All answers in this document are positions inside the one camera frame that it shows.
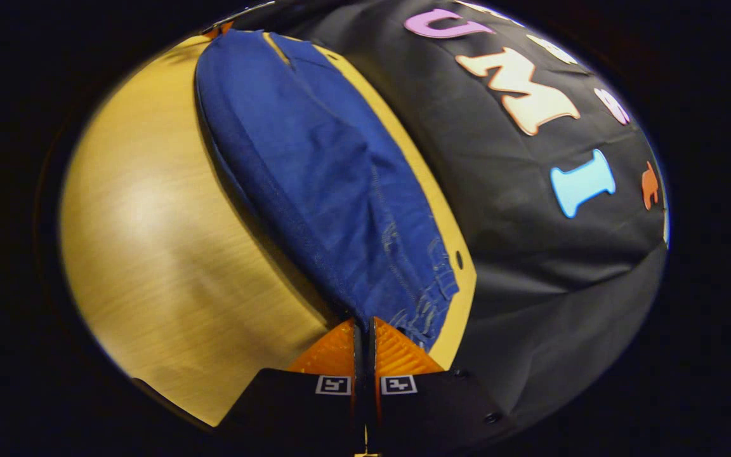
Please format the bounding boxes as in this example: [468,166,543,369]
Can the blue denim jeans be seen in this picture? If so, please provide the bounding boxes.
[194,28,461,354]

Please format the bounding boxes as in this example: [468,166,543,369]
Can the black backdrop cloth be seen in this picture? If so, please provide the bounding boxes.
[232,0,670,434]

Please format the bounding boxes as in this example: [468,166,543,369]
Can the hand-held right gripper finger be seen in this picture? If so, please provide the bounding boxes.
[216,317,367,455]
[367,315,520,455]

